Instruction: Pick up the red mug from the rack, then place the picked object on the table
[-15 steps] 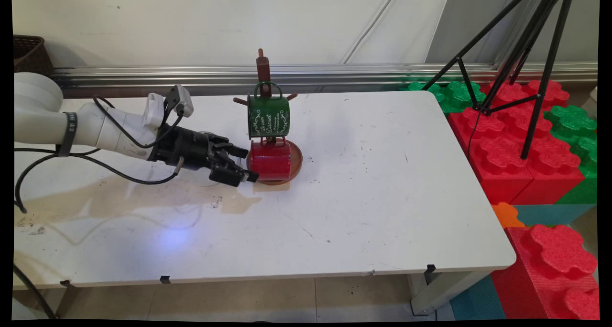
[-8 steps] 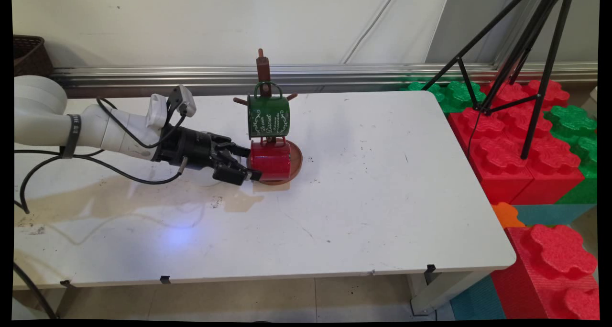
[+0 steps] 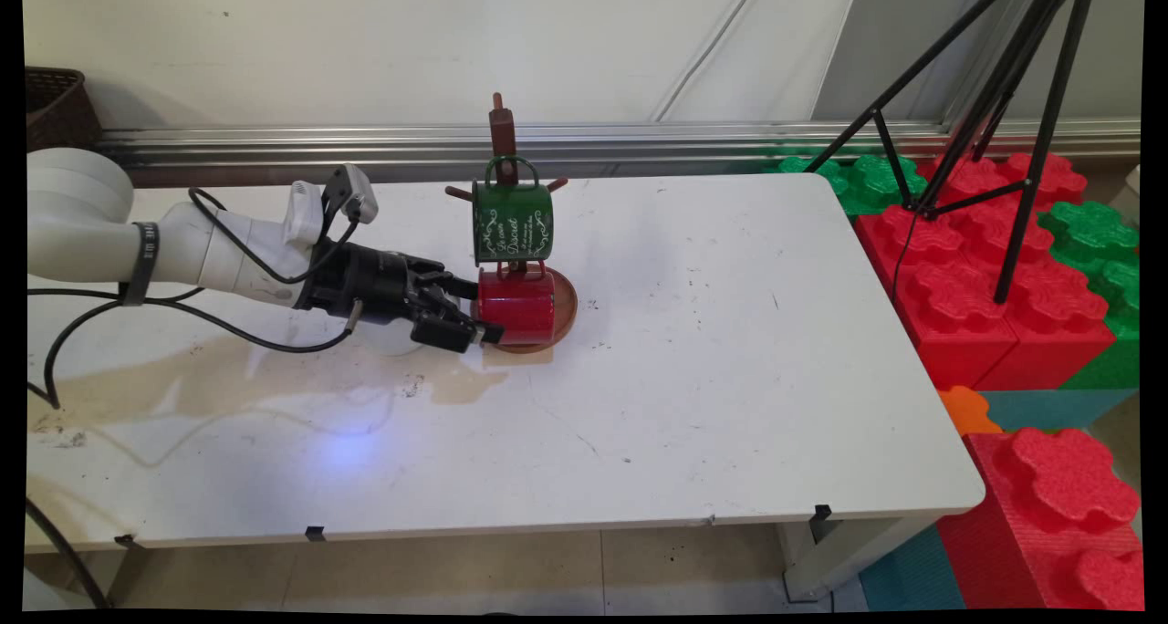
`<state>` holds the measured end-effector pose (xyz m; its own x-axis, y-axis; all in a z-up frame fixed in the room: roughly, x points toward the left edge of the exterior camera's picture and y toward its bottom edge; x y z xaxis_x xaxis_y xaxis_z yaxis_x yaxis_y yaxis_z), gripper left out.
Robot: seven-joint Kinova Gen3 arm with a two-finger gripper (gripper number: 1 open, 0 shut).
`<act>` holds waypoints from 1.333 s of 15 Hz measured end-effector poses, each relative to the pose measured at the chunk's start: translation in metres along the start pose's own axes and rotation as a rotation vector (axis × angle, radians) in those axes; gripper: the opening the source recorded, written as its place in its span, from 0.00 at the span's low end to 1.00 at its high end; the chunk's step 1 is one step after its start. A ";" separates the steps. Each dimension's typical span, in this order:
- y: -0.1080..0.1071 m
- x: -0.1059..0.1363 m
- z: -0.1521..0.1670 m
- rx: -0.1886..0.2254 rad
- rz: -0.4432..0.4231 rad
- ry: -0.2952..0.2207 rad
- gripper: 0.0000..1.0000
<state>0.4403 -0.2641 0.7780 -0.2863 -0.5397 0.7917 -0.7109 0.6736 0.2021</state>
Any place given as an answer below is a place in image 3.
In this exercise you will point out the teal foam mat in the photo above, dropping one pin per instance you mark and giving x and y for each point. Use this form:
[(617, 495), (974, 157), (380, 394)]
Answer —
[(1049, 408)]

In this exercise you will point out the black table edge clip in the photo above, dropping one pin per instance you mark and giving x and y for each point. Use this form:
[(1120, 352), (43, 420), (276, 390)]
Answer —
[(125, 541), (822, 513), (316, 533)]

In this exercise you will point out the green enamel mug white print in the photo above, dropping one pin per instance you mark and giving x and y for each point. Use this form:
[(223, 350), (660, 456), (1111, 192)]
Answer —
[(513, 223)]

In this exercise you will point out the black tripod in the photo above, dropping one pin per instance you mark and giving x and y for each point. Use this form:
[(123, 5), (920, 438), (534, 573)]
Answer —
[(990, 104)]

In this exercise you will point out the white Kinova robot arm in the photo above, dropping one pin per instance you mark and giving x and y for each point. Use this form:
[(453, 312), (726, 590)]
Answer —
[(210, 245)]

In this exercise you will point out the large red foam block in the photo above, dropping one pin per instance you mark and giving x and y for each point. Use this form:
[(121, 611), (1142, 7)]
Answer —
[(967, 296)]

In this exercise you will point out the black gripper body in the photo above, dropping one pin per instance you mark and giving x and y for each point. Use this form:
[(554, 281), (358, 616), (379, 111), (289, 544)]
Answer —
[(365, 282)]

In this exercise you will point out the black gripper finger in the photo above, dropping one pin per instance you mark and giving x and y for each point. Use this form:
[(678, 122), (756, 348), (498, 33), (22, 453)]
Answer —
[(447, 282), (447, 327)]

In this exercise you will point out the brown wooden mug tree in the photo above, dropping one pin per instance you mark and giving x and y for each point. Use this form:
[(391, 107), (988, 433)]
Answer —
[(503, 131)]

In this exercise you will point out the aluminium rail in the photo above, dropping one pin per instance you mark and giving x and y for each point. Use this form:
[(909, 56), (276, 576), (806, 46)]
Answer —
[(639, 145)]

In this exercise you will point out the orange foam piece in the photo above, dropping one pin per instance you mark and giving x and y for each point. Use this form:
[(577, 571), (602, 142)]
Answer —
[(967, 410)]

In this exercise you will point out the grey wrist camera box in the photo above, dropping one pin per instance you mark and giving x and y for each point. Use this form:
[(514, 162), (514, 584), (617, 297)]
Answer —
[(351, 195)]

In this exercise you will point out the white table leg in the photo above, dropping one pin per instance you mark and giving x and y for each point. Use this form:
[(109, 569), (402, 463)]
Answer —
[(849, 551)]

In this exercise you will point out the green foam block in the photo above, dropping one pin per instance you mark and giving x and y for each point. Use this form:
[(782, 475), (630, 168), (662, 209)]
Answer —
[(1100, 259), (871, 182)]

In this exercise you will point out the red enamel mug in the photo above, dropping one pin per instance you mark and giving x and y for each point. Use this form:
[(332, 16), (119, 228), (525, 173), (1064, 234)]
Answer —
[(520, 306)]

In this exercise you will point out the dark brown wicker basket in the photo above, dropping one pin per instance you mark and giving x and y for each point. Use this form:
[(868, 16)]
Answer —
[(55, 104)]

